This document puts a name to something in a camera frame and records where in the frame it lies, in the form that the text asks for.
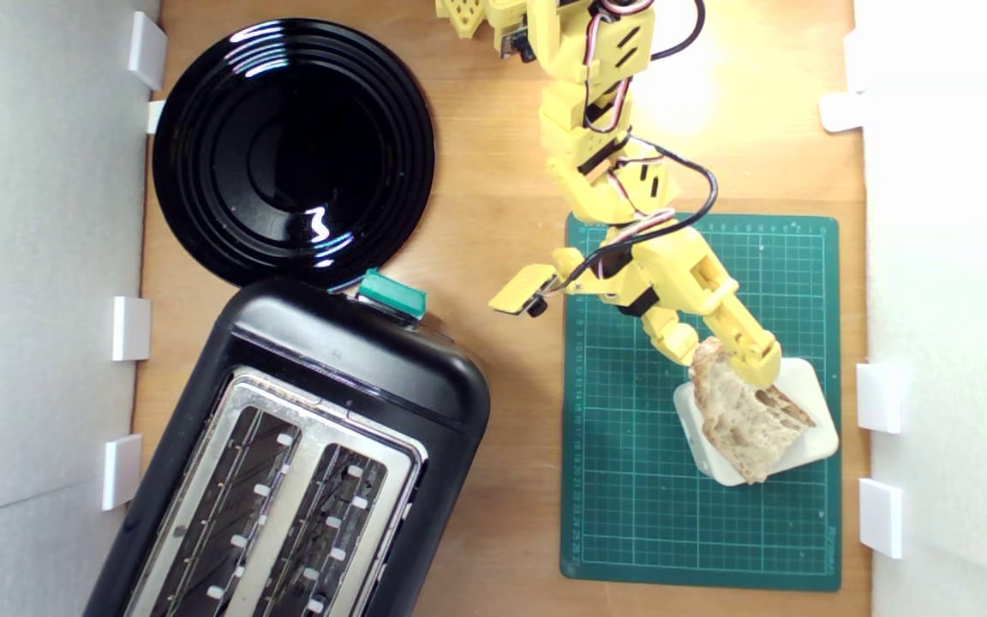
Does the green cutting mat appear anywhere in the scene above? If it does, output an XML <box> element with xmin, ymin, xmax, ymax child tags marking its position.
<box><xmin>559</xmin><ymin>209</ymin><xmax>843</xmax><ymax>592</ymax></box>

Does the black plate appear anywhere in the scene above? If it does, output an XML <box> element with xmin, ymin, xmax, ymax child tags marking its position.
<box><xmin>152</xmin><ymin>17</ymin><xmax>437</xmax><ymax>292</ymax></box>

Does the green toaster lever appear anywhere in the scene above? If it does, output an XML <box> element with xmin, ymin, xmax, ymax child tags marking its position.
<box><xmin>356</xmin><ymin>267</ymin><xmax>428</xmax><ymax>322</ymax></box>

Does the black two-slot toaster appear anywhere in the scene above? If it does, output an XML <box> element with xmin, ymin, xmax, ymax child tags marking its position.
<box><xmin>82</xmin><ymin>276</ymin><xmax>492</xmax><ymax>617</ymax></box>

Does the brown bread slice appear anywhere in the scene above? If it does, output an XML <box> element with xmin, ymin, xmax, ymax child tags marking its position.
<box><xmin>687</xmin><ymin>335</ymin><xmax>818</xmax><ymax>486</ymax></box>

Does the white block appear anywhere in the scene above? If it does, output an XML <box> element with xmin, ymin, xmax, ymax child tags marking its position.
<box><xmin>673</xmin><ymin>356</ymin><xmax>840</xmax><ymax>488</ymax></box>

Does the yellow gripper camera mount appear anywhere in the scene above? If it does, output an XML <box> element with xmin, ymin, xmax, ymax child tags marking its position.
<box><xmin>488</xmin><ymin>247</ymin><xmax>584</xmax><ymax>320</ymax></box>

